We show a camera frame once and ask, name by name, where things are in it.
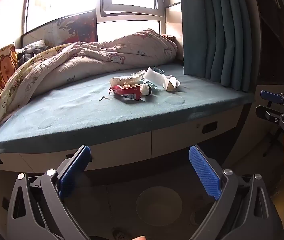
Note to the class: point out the bed with teal sheet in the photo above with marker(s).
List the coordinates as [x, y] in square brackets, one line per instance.
[82, 115]

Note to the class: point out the grey window frame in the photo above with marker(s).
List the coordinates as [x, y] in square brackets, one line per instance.
[129, 12]

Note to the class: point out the person's left hand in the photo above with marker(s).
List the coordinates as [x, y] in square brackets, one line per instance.
[137, 238]

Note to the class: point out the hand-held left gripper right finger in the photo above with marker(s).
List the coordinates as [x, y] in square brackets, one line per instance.
[204, 172]

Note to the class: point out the orange bear print pillow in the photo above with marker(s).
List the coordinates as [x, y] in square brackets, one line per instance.
[1, 67]

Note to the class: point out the white paper carton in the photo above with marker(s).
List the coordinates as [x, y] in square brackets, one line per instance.
[170, 82]

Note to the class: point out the dark windowsill object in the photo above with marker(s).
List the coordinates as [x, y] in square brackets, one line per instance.
[169, 37]

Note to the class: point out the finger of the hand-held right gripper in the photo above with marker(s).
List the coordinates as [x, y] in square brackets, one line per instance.
[271, 97]
[269, 116]

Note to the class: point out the white foam piece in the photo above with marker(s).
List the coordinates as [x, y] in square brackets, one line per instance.
[152, 75]

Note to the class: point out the teal curtain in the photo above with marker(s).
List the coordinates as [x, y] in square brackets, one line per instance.
[219, 30]

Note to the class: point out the white bed base drawer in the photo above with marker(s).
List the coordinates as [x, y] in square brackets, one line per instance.
[4, 161]
[182, 135]
[119, 150]

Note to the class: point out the small dark scrap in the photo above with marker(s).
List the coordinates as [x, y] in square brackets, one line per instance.
[104, 98]

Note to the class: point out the cream plastic wrapper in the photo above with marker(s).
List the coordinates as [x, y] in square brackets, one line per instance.
[122, 80]

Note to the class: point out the framed cartoon wall poster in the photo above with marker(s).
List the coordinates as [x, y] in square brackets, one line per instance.
[79, 27]

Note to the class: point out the white tissue ball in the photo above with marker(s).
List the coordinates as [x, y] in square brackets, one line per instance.
[145, 89]

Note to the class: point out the dark wooden shelf unit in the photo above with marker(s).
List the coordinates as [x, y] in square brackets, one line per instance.
[274, 30]

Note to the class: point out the light teal wrapper scrap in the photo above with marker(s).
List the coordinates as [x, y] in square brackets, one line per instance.
[150, 83]

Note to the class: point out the dark patterned cloth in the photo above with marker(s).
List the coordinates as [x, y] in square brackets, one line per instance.
[31, 50]

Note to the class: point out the red snack packet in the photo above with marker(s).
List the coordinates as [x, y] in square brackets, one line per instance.
[129, 92]

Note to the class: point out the pink cartoon print quilt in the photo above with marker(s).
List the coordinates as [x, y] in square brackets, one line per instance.
[94, 57]

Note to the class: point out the blue wrapper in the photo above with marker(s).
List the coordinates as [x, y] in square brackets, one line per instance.
[159, 70]

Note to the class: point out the white paper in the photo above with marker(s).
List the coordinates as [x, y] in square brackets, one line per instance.
[138, 74]

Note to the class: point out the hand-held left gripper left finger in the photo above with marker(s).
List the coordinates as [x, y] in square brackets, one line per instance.
[74, 172]

